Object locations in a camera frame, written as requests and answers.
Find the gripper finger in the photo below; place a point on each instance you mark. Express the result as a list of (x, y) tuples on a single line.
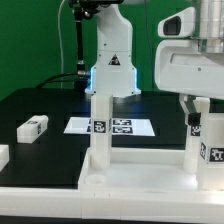
[(192, 116)]

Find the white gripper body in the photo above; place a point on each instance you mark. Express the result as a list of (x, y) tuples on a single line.
[(190, 59)]

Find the white desk top tray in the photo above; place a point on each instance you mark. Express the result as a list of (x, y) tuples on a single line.
[(137, 169)]

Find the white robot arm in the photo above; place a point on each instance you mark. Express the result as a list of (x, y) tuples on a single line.
[(113, 72)]

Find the fiducial marker sheet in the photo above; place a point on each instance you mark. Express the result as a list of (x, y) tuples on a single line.
[(120, 126)]

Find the white left fence block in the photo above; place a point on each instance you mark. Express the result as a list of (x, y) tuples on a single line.
[(4, 156)]

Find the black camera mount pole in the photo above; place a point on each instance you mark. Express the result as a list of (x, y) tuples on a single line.
[(81, 82)]

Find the white front fence rail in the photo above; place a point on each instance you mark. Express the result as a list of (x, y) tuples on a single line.
[(182, 207)]

